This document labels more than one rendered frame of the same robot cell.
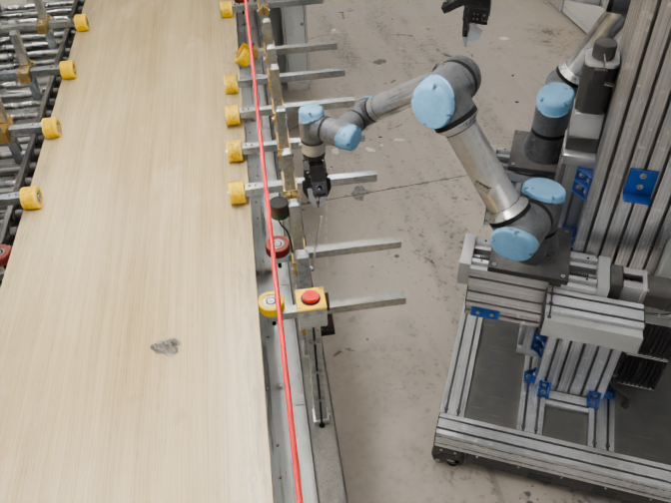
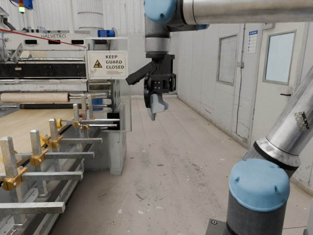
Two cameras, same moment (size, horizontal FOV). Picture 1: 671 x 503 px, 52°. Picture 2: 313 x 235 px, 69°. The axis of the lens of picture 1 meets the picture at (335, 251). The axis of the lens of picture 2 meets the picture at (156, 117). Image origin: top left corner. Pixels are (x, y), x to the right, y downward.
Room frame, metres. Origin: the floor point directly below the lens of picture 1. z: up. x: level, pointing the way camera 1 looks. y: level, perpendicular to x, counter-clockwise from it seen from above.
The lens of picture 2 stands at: (1.45, -0.54, 1.50)
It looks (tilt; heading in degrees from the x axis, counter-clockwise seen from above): 14 degrees down; 4
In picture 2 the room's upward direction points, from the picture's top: straight up
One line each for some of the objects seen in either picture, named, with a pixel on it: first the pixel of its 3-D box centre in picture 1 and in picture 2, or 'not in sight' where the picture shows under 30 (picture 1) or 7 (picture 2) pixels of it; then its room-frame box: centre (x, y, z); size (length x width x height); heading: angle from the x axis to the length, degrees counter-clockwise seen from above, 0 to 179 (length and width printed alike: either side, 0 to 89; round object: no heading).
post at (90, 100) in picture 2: not in sight; (91, 115); (3.86, 0.36, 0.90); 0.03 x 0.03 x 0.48; 6
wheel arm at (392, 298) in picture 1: (335, 306); not in sight; (1.42, 0.01, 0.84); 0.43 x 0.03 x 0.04; 96
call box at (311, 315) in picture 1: (311, 308); not in sight; (1.11, 0.06, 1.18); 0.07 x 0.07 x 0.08; 6
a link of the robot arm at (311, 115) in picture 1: (313, 124); not in sight; (1.73, 0.05, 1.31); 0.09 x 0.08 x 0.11; 54
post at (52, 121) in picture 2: (272, 68); (56, 152); (2.86, 0.25, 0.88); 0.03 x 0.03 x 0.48; 6
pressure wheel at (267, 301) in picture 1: (273, 311); not in sight; (1.40, 0.20, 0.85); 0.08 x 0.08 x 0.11
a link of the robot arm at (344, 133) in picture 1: (342, 131); not in sight; (1.69, -0.04, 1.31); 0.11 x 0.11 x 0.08; 54
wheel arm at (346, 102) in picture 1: (293, 107); (30, 176); (2.41, 0.14, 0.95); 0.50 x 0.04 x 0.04; 96
